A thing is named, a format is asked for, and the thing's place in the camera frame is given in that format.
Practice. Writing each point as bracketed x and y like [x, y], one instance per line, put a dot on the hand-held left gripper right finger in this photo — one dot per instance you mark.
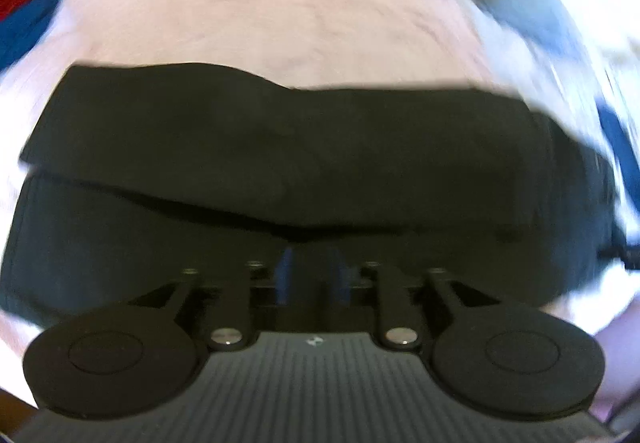
[341, 278]

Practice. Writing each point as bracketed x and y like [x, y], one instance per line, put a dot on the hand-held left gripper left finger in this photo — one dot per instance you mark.
[285, 275]

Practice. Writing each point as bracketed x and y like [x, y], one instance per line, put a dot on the black pants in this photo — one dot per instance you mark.
[300, 158]

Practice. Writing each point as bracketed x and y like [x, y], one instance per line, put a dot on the grey pillow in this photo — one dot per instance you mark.
[530, 3]

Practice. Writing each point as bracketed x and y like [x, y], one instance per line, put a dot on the blue cloth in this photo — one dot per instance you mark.
[25, 33]

